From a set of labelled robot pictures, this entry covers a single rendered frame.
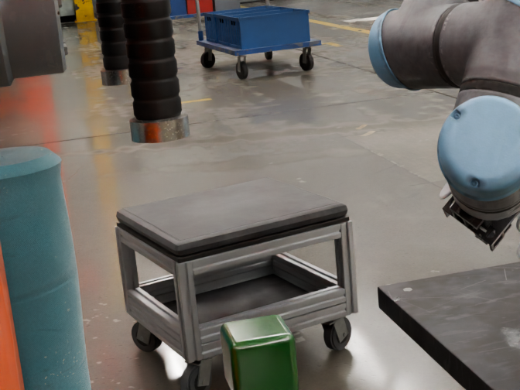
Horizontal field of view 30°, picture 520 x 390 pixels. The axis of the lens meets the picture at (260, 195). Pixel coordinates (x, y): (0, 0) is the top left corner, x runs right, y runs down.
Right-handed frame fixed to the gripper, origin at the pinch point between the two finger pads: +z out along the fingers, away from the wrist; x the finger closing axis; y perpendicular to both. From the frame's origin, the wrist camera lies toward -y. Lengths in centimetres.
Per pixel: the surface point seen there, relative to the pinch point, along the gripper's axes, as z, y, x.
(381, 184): 212, -8, -67
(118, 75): -36, 19, -35
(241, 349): -72, 26, 3
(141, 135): -62, 21, -15
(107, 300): 111, 68, -80
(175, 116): -62, 18, -15
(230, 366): -71, 27, 3
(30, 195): -62, 30, -20
